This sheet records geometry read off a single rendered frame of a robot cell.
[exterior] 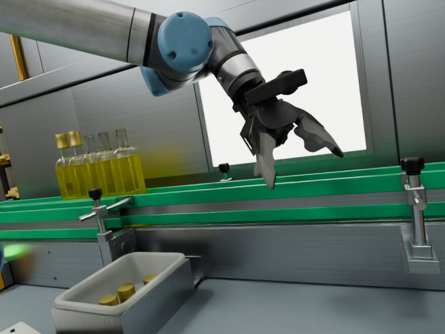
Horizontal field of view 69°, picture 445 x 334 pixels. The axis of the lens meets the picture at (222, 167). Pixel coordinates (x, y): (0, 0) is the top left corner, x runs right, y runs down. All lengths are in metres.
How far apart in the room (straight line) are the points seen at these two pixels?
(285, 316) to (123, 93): 0.78
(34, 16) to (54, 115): 0.88
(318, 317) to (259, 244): 0.19
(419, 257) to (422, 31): 0.49
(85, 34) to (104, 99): 0.65
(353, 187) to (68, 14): 0.54
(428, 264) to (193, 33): 0.47
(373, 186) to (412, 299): 0.21
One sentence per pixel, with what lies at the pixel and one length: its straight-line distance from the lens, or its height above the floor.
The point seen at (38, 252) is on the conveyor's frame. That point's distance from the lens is 1.03.
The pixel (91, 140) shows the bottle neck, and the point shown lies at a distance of 0.99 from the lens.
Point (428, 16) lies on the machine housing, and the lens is 0.86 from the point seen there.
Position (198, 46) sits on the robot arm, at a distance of 0.46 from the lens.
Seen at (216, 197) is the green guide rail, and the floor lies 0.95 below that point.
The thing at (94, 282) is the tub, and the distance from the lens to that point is 0.76.
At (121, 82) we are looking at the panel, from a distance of 1.07.
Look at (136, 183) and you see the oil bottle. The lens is 0.90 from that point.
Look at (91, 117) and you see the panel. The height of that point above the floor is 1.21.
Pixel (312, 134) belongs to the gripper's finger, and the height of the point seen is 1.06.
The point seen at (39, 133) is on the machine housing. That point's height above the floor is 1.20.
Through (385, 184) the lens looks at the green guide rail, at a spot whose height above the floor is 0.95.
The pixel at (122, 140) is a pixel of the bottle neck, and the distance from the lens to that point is 0.91.
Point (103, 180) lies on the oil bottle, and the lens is 0.95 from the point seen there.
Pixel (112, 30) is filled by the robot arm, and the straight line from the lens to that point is 0.48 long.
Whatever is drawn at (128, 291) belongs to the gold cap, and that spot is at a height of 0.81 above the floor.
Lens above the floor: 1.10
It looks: 7 degrees down
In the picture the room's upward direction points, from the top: 10 degrees counter-clockwise
